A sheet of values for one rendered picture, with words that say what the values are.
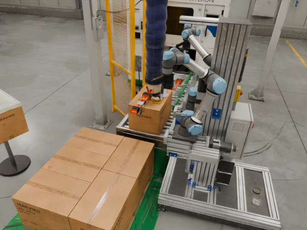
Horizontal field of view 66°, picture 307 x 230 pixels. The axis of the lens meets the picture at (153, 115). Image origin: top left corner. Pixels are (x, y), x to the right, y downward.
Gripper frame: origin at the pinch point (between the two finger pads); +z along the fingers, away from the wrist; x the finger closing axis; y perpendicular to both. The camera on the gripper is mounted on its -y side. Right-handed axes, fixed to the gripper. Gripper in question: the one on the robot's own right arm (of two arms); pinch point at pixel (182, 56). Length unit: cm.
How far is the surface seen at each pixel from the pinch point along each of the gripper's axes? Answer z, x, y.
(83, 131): 98, -44, -112
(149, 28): -28.5, -7.3, -37.5
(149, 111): 60, -28, -29
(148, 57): 3.9, -4.9, -38.5
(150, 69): 17.1, -6.9, -35.4
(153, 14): -43, -8, -33
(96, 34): -4, 39, -123
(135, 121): 79, -27, -47
